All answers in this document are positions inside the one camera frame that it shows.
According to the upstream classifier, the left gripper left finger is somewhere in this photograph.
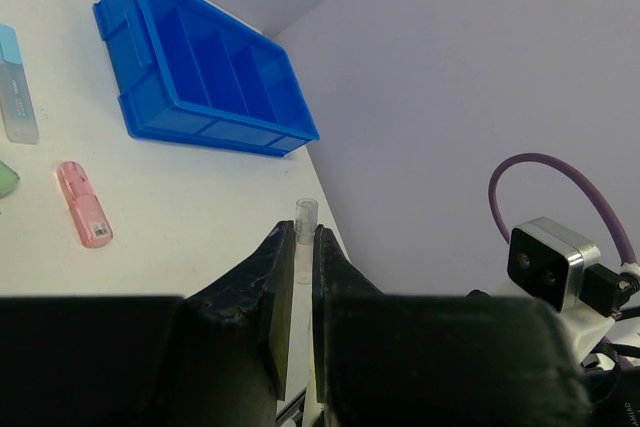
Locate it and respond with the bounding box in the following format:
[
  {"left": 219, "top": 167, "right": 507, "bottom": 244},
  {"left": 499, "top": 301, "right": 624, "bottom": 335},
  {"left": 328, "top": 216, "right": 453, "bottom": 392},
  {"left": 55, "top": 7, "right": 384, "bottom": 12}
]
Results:
[{"left": 1, "top": 221, "right": 295, "bottom": 426}]

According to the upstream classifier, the clear pen cap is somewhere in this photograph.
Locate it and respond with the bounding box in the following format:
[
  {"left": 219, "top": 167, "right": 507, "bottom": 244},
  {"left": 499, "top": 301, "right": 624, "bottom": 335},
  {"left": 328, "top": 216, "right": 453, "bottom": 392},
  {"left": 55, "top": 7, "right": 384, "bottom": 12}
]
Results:
[{"left": 294, "top": 198, "right": 318, "bottom": 285}]

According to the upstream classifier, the green correction tape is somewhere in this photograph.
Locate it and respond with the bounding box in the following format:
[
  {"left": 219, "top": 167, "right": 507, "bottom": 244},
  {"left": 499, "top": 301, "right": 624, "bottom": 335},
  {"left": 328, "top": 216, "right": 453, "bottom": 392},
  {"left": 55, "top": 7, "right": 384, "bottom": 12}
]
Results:
[{"left": 0, "top": 162, "right": 20, "bottom": 198}]

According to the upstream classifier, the blue plastic compartment tray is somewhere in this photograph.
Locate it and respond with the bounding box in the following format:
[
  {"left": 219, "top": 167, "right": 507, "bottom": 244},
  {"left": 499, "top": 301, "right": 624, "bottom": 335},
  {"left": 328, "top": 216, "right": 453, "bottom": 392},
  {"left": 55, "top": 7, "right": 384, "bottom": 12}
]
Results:
[{"left": 93, "top": 0, "right": 319, "bottom": 157}]

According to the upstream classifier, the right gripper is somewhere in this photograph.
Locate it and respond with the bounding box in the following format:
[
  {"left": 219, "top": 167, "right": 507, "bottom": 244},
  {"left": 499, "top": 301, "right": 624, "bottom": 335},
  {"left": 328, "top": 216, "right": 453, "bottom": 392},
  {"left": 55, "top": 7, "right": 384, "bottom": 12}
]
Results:
[{"left": 581, "top": 337, "right": 639, "bottom": 426}]

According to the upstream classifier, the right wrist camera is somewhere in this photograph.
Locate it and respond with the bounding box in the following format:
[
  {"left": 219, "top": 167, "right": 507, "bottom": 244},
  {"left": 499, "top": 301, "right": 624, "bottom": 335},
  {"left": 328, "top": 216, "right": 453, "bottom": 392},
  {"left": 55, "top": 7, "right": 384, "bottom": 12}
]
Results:
[{"left": 499, "top": 217, "right": 639, "bottom": 362}]

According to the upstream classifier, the pink correction tape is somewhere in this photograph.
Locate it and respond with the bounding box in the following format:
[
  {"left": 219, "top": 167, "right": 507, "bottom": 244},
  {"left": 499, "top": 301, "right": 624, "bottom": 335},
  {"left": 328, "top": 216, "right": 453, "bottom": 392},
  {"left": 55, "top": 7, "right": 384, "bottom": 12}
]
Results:
[{"left": 56, "top": 161, "right": 114, "bottom": 248}]

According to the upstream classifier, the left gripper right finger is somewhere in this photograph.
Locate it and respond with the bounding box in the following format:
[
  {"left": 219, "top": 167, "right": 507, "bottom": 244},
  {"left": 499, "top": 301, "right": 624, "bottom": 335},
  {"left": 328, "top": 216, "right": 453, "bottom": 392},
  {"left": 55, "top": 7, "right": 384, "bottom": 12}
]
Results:
[{"left": 312, "top": 227, "right": 592, "bottom": 426}]

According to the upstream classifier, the light blue eraser stick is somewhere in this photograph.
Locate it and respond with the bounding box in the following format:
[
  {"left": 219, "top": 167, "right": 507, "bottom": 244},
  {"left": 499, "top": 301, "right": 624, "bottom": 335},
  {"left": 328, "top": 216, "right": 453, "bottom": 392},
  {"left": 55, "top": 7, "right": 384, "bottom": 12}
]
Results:
[{"left": 1, "top": 24, "right": 39, "bottom": 145}]

